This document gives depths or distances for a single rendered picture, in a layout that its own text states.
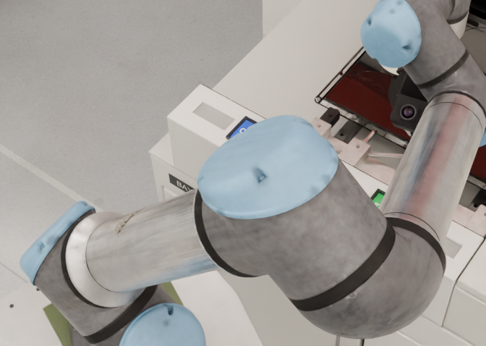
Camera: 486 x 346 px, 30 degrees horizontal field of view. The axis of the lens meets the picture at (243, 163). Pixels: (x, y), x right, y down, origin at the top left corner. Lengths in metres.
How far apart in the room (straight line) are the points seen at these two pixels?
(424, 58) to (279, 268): 0.41
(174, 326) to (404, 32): 0.45
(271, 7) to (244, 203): 1.50
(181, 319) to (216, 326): 0.33
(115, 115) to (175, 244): 1.96
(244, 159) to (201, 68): 2.17
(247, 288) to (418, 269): 1.00
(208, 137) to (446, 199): 0.64
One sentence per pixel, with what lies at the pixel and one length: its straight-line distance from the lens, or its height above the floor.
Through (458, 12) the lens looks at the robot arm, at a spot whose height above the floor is 1.32.
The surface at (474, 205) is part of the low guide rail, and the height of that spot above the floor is 0.85.
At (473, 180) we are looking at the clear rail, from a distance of 1.56.
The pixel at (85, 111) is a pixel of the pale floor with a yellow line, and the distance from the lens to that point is 2.88.
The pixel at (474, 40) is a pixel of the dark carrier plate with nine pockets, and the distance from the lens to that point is 1.79.
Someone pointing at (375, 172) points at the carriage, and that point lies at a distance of 1.57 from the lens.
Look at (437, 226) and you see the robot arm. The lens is 0.93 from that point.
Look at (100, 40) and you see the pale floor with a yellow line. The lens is 3.09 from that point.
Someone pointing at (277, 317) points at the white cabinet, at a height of 0.51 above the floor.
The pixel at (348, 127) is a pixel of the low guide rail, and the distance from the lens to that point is 1.67.
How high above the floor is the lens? 2.12
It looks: 52 degrees down
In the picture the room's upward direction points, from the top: 3 degrees counter-clockwise
